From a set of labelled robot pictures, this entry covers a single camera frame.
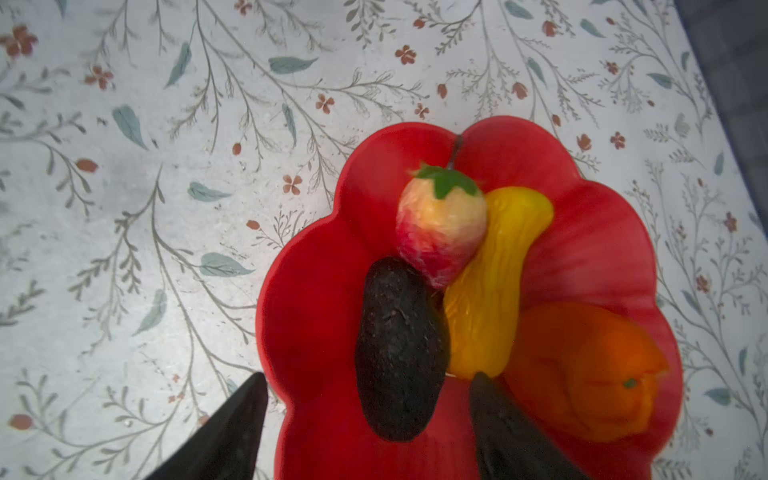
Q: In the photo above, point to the fake red yellow peach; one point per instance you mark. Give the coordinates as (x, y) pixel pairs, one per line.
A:
(441, 220)

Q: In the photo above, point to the red flower-shaped fruit bowl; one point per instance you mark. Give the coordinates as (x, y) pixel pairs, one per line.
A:
(596, 251)

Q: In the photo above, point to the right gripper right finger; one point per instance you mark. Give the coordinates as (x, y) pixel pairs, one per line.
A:
(508, 444)

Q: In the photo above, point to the fake black avocado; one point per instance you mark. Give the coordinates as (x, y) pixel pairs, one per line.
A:
(402, 350)

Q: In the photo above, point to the fake orange fruit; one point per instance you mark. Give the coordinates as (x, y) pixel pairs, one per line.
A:
(585, 371)

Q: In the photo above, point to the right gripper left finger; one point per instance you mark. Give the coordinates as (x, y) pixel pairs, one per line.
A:
(227, 445)

